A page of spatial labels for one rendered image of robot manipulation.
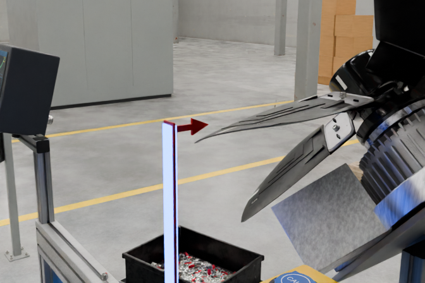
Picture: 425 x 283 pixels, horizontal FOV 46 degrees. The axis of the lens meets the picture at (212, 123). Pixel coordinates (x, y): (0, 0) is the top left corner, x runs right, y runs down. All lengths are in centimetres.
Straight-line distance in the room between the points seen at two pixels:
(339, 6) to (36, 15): 513
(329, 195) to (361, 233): 8
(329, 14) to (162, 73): 345
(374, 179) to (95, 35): 633
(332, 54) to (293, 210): 842
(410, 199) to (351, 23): 821
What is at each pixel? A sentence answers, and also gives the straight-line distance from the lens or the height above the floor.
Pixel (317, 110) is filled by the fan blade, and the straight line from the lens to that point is 79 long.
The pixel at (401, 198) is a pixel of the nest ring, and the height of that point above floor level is 106.
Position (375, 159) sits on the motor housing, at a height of 110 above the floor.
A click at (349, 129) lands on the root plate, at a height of 112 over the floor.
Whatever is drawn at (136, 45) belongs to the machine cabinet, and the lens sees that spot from 729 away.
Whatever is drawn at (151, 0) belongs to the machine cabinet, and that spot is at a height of 144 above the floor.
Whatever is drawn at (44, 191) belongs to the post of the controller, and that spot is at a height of 94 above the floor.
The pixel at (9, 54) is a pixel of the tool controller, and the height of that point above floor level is 124.
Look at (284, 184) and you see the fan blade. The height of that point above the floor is 100.
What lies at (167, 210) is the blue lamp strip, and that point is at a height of 107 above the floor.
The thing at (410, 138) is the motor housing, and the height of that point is 115.
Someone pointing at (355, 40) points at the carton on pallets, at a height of 81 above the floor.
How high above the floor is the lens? 134
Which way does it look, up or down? 13 degrees down
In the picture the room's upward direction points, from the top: straight up
